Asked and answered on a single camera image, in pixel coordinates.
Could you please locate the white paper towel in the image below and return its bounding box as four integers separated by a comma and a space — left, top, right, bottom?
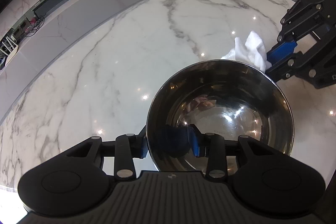
221, 31, 271, 72

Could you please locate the blue steel bowl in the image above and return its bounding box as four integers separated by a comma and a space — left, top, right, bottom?
146, 60, 294, 171

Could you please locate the white wifi router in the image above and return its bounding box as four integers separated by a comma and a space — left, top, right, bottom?
1, 35, 19, 69

